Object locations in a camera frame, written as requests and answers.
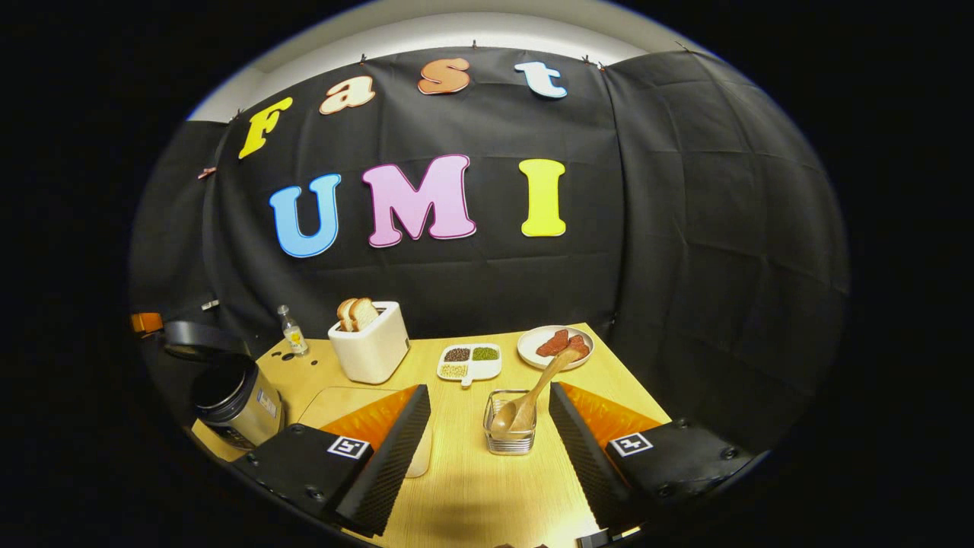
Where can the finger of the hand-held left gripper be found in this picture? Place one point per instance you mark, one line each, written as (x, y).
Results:
(147, 323)

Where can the white toaster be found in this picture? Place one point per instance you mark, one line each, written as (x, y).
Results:
(373, 354)

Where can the black and silver rice cooker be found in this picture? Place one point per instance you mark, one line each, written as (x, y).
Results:
(236, 411)

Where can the wooden spoon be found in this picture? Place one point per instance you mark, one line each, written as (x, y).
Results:
(533, 396)

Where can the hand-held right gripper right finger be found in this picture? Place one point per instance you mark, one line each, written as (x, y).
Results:
(586, 457)

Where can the red meat piece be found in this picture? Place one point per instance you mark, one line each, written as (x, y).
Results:
(580, 346)
(552, 344)

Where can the black backdrop cloth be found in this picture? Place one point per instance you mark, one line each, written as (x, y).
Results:
(685, 228)

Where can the white round plate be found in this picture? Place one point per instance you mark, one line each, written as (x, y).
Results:
(529, 346)

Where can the small clear bottle yellow label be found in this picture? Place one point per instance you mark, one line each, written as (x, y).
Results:
(294, 339)

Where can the clear box of white rice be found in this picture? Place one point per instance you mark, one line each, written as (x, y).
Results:
(335, 407)

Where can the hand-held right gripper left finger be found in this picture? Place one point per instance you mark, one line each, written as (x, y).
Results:
(392, 457)

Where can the bread slice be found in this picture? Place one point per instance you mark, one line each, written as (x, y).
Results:
(345, 316)
(364, 313)

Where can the white divided dish of beans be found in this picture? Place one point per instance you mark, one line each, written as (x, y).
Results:
(468, 364)

